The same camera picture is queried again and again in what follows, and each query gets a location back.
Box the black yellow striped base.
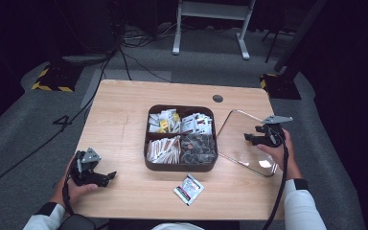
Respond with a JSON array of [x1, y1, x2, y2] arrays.
[[259, 72, 303, 101], [31, 61, 84, 93]]

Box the pile of white red packets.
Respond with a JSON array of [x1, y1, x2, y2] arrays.
[[179, 111, 214, 135]]

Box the brown four-compartment tray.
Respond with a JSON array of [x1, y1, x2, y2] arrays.
[[143, 103, 219, 173]]

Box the pile of brown white sticks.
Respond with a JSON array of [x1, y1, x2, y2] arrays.
[[146, 135, 182, 165]]

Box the thin black floor cable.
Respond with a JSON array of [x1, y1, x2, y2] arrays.
[[120, 46, 173, 84]]

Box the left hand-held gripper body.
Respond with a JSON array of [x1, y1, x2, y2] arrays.
[[69, 147, 109, 188]]

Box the pile of white yellow packets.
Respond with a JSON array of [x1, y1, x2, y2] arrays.
[[148, 108, 182, 134]]

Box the right hand-held gripper black cable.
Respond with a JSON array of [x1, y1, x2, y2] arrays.
[[262, 135, 290, 230]]

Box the long black floor cable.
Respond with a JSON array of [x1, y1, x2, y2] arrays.
[[0, 47, 118, 196]]

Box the black tripod legs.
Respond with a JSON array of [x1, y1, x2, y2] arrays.
[[261, 27, 293, 64]]

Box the dark slanted pole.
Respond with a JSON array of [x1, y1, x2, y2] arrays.
[[273, 0, 329, 73]]

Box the single white red sachet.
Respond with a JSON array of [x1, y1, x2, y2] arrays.
[[172, 172, 206, 207]]

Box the white metal stand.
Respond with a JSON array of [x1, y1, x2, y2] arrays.
[[171, 0, 258, 61]]

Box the tangle of floor cables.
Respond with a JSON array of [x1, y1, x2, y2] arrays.
[[120, 22, 186, 50]]

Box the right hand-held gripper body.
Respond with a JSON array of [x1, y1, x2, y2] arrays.
[[254, 115, 294, 149]]

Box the pile of dark grey packets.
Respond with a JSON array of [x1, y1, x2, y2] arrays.
[[179, 132, 218, 166]]

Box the person's left hand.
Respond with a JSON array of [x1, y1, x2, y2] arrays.
[[51, 159, 99, 209]]

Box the clear plastic lid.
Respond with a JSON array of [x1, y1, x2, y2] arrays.
[[216, 108, 279, 178]]

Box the left hand-held gripper black cable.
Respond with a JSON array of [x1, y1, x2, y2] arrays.
[[61, 176, 78, 217]]

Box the person's right hand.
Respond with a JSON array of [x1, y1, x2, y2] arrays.
[[256, 128, 303, 182]]

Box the hand-held gripper black cable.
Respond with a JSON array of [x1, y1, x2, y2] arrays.
[[61, 176, 78, 217], [262, 135, 290, 230]]

